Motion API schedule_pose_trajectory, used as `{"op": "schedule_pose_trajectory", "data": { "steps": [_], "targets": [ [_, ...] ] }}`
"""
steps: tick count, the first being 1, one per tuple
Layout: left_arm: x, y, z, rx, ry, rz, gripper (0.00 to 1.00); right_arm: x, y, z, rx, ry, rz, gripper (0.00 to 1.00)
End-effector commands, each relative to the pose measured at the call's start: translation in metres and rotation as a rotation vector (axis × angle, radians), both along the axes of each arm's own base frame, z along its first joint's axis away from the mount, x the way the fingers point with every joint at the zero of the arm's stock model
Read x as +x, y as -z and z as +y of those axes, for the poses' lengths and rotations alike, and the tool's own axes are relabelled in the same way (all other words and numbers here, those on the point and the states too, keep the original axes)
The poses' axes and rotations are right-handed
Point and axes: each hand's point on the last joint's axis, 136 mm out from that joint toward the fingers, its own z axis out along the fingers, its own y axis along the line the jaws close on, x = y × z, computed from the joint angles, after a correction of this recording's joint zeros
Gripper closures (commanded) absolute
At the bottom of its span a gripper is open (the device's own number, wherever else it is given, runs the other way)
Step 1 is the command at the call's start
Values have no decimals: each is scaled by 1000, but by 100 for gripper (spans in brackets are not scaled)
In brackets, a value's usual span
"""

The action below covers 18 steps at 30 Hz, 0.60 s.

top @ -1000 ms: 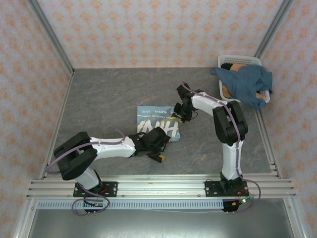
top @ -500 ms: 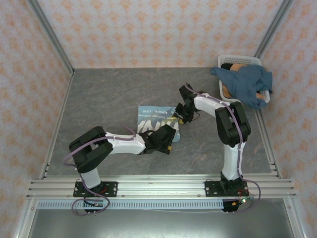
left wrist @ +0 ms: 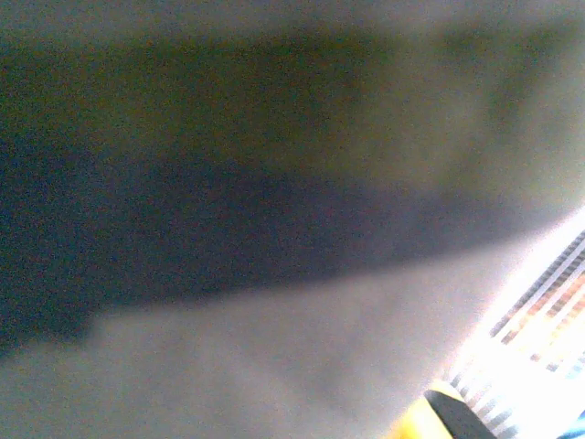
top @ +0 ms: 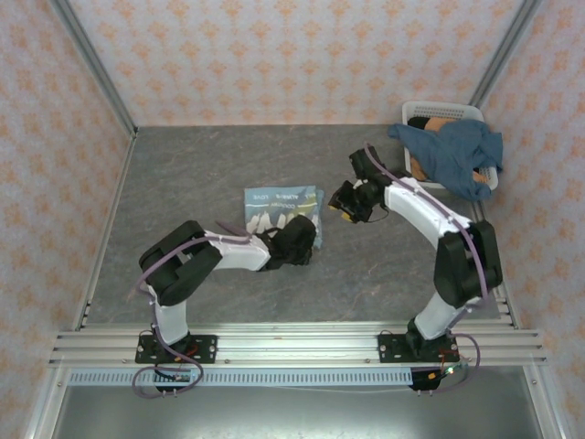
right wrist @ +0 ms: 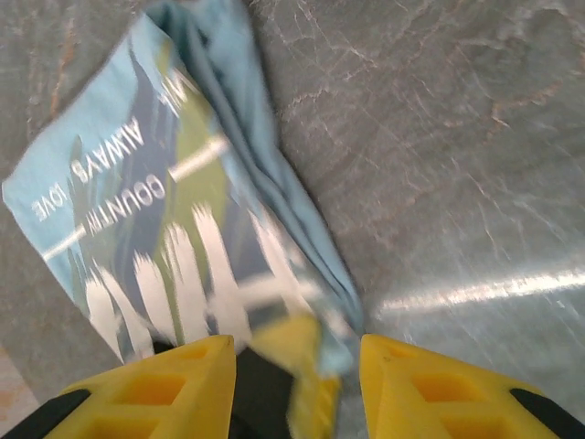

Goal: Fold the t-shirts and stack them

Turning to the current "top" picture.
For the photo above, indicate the light blue printed t-shirt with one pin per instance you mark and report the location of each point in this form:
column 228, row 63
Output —
column 274, row 201

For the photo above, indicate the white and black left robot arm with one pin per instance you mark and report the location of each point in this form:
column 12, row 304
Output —
column 237, row 258

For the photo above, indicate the orange garment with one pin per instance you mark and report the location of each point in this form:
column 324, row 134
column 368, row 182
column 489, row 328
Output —
column 418, row 170

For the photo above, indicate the black garment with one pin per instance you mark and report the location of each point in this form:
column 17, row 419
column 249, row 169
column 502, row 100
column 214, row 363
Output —
column 417, row 122

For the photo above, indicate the dark blue t-shirt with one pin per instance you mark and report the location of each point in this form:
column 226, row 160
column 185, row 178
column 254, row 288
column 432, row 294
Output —
column 448, row 155

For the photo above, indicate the white plastic laundry basket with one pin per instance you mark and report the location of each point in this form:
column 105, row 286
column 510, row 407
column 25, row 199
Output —
column 439, row 109

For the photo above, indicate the steel lower panel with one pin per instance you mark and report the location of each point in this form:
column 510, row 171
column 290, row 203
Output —
column 297, row 411

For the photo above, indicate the small circuit board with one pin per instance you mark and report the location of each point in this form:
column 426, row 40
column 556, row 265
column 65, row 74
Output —
column 181, row 377

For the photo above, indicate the wide aluminium mounting rail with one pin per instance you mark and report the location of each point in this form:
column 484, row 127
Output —
column 297, row 343

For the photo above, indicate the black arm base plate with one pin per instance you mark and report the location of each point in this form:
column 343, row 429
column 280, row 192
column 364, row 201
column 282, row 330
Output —
column 205, row 347
column 388, row 347

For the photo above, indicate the aluminium side rail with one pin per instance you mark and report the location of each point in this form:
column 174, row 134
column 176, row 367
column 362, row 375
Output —
column 120, row 183
column 507, row 315

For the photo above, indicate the aluminium frame post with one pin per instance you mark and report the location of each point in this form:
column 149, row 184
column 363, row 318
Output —
column 93, row 64
column 505, row 50

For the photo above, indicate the aluminium frame leg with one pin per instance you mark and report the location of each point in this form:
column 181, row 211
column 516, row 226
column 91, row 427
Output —
column 546, row 407
column 43, row 407

